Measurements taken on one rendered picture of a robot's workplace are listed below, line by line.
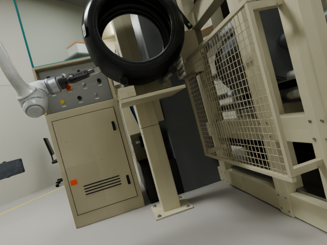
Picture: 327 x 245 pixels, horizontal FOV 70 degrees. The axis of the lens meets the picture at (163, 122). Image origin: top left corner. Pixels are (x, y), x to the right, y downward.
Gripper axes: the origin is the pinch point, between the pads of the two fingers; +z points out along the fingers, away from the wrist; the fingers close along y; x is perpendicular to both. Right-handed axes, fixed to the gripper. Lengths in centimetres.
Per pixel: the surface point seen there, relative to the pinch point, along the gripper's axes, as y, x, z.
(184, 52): 19, 3, 61
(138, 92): 23.6, 17.2, 22.2
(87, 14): -11.1, -25.9, 7.8
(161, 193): 27, 88, 10
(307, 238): -49, 109, 55
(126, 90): -10.9, 18.1, 11.7
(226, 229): -20, 106, 31
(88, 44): -8.6, -11.7, 2.3
